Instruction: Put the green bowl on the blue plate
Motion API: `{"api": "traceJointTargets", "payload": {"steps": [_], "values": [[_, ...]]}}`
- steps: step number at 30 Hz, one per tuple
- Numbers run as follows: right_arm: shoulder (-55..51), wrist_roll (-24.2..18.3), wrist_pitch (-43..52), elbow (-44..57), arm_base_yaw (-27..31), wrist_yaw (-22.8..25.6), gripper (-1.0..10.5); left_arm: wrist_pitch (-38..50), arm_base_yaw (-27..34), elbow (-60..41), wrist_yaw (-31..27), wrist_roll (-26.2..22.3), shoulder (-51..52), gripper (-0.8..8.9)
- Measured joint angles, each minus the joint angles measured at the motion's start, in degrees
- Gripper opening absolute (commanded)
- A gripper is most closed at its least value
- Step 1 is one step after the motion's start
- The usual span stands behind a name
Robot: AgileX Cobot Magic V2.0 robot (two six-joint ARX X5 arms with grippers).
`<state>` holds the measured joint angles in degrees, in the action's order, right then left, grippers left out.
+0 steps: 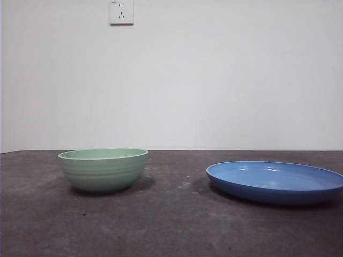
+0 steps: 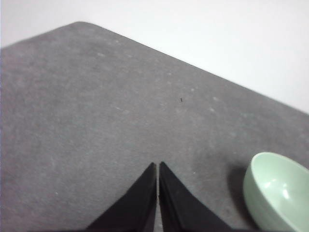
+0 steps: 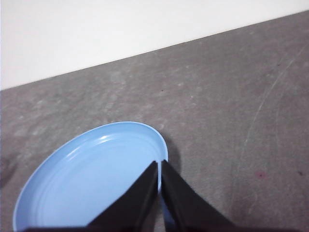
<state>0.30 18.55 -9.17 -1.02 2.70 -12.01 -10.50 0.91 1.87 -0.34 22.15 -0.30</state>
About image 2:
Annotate green ribbed bowl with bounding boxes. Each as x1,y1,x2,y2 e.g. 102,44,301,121
243,152,309,232

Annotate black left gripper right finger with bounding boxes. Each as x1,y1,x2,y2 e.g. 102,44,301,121
158,161,237,232

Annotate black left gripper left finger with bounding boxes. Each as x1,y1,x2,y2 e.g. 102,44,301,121
85,162,158,232

